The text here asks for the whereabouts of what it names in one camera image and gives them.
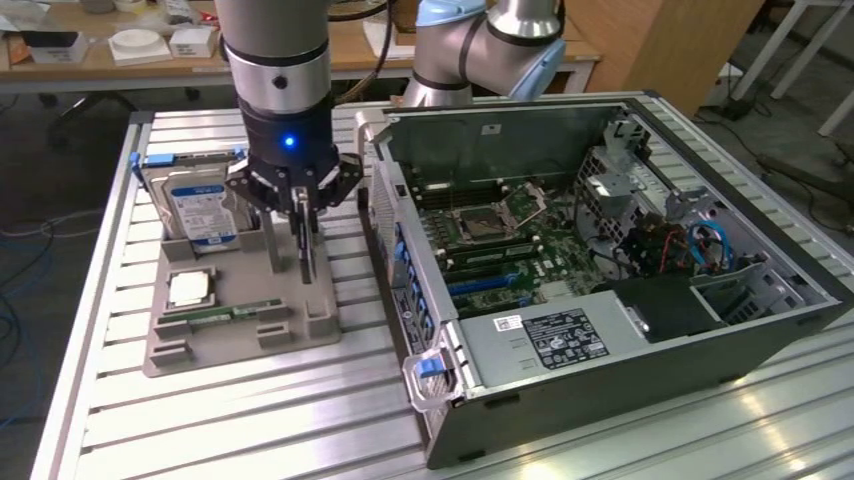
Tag grey plastic parts rack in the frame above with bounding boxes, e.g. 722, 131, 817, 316
141, 207, 343, 380

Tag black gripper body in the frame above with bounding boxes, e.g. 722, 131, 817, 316
239, 102, 343, 211

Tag wooden desk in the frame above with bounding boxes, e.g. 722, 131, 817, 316
0, 0, 602, 109

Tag metal disk bay cage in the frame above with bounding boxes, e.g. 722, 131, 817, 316
571, 145, 673, 241

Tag blue wire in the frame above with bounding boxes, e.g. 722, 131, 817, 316
686, 219, 737, 274

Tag black RAM stick with labels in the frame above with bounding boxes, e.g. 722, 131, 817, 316
439, 238, 540, 266

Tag CPU socket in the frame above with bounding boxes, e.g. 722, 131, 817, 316
452, 204, 515, 246

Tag wooden cabinet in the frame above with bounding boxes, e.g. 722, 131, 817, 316
563, 0, 766, 119

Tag grey power supply unit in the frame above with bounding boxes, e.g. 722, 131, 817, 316
456, 290, 653, 391

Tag green motherboard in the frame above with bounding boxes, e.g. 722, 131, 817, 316
399, 164, 609, 319

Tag black open PC case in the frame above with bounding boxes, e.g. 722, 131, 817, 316
352, 88, 854, 471

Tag blue floor cables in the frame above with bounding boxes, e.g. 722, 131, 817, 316
0, 234, 55, 431

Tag white table frame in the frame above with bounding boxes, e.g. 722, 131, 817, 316
730, 0, 854, 136

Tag brown cardboard box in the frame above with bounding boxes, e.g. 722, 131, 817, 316
390, 0, 422, 46

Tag small white cardboard box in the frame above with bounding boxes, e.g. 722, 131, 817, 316
167, 27, 222, 58

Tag blue expansion slot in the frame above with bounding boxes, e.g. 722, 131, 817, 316
447, 276, 523, 297

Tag silver CPU chip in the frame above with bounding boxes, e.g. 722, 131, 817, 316
166, 272, 219, 306

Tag white round part on base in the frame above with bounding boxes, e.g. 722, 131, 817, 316
105, 28, 174, 66

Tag graphics card with metal bracket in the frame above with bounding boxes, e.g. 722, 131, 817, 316
291, 187, 323, 286

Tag red wire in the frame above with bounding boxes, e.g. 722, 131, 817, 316
657, 224, 689, 274

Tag white box with dark top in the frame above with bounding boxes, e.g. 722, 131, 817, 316
25, 30, 92, 65

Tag white paper stack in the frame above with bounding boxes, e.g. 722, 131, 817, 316
362, 19, 419, 61

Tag hard disk in blue carrier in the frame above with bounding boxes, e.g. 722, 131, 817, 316
128, 149, 252, 256

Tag blue case latch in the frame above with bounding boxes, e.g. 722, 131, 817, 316
414, 349, 446, 378

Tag green RAM stick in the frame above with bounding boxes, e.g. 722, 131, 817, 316
159, 298, 286, 326

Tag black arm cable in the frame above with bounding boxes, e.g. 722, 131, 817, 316
351, 0, 403, 101

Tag black chair base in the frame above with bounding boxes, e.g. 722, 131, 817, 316
39, 87, 202, 146

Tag metal socket cover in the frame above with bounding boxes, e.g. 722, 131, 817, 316
496, 180, 548, 226

